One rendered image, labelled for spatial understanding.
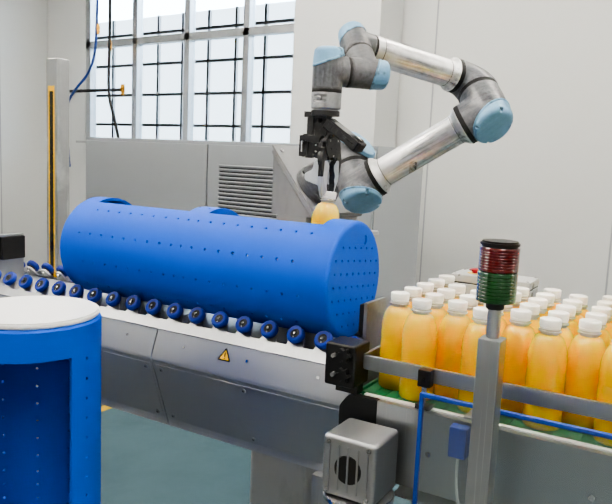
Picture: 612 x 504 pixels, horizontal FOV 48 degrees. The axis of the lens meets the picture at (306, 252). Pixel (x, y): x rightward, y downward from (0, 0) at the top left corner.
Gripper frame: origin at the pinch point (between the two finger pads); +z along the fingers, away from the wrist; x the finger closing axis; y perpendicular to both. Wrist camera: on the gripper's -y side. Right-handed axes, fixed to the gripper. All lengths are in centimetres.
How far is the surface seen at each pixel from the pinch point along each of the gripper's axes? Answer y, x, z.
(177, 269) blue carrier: 31.3, 20.1, 21.4
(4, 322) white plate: 31, 70, 26
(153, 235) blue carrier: 41.2, 18.4, 13.9
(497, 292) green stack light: -56, 45, 11
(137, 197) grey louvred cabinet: 220, -159, 24
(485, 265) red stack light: -54, 45, 7
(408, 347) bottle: -34, 26, 28
